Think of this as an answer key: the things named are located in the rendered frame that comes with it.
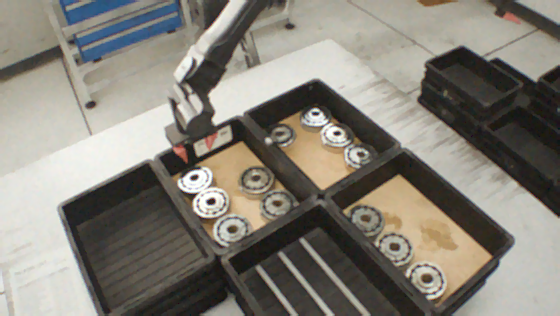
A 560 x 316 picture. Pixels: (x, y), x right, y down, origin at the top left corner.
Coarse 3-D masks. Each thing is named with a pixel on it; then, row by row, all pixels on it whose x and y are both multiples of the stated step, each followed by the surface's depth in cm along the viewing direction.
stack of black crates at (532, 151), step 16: (512, 112) 195; (528, 112) 191; (496, 128) 195; (512, 128) 198; (528, 128) 195; (544, 128) 186; (480, 144) 192; (496, 144) 184; (512, 144) 191; (528, 144) 190; (544, 144) 190; (496, 160) 186; (512, 160) 178; (528, 160) 170; (544, 160) 183; (512, 176) 181; (528, 176) 174; (544, 176) 165; (544, 192) 171
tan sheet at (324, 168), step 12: (288, 120) 143; (300, 132) 139; (312, 132) 138; (300, 144) 135; (312, 144) 135; (288, 156) 132; (300, 156) 132; (312, 156) 131; (324, 156) 131; (336, 156) 131; (312, 168) 128; (324, 168) 128; (336, 168) 128; (312, 180) 125; (324, 180) 125; (336, 180) 124
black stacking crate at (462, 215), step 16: (400, 160) 120; (368, 176) 114; (384, 176) 120; (416, 176) 118; (432, 176) 112; (352, 192) 114; (368, 192) 120; (432, 192) 115; (448, 192) 109; (448, 208) 112; (464, 208) 106; (464, 224) 109; (480, 224) 103; (480, 240) 106; (496, 240) 101
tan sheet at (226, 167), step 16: (240, 144) 136; (208, 160) 132; (224, 160) 132; (240, 160) 132; (256, 160) 131; (176, 176) 129; (224, 176) 128; (240, 192) 123; (192, 208) 120; (240, 208) 119; (256, 208) 119; (256, 224) 116
